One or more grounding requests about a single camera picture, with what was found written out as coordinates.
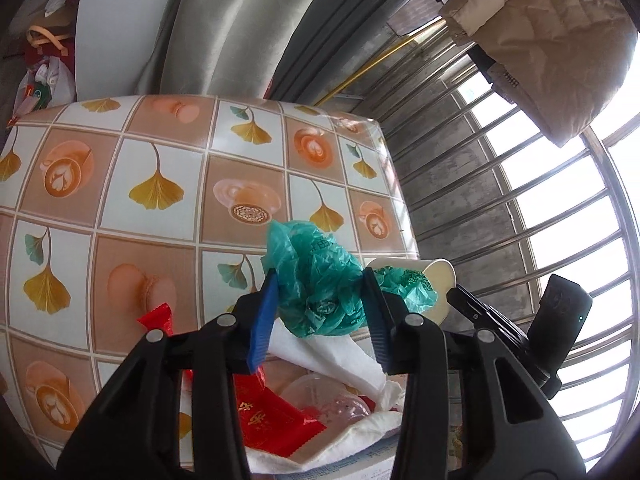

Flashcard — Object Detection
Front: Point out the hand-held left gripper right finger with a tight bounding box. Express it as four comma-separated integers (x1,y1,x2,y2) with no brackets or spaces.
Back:
363,267,587,480

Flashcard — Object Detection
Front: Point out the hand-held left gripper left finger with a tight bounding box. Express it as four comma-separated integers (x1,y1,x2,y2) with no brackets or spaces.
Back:
56,269,279,480

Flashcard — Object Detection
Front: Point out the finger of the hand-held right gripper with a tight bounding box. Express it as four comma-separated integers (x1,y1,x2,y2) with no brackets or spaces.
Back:
446,284,527,350

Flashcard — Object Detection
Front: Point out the cream paper cup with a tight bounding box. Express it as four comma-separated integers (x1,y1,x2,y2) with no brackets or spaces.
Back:
367,257,457,326

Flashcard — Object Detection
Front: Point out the green plastic bag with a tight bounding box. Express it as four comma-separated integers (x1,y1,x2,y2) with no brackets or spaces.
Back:
261,220,436,338

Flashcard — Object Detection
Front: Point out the clear plastic bowl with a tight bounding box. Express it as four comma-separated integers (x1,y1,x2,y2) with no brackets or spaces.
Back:
280,372,373,426

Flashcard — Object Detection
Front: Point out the red foil packet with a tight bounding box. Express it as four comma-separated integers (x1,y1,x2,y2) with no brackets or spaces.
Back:
137,302,326,458

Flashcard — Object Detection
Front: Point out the white crumpled tissue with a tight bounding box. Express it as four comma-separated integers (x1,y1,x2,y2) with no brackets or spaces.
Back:
267,327,406,411

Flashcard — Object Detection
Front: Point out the metal window railing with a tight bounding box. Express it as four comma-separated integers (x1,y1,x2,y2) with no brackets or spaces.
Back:
385,25,640,466

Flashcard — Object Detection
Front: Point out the yellow pole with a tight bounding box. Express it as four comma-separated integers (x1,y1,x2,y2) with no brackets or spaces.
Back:
322,17,446,103

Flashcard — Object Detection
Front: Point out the beige down jacket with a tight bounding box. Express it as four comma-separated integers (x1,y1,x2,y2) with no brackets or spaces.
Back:
437,0,640,148

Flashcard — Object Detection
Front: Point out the grey curtain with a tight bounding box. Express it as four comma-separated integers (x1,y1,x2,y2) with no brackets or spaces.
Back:
137,0,351,101

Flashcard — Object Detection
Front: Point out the dark sliding door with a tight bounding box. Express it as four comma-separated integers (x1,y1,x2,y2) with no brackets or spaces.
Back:
265,0,418,102

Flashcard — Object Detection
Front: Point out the white plastic bag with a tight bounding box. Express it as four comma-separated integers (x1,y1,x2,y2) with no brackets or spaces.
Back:
12,57,77,117

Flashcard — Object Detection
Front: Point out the red gift bag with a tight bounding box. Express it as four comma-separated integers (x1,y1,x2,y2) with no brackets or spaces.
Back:
22,24,77,68

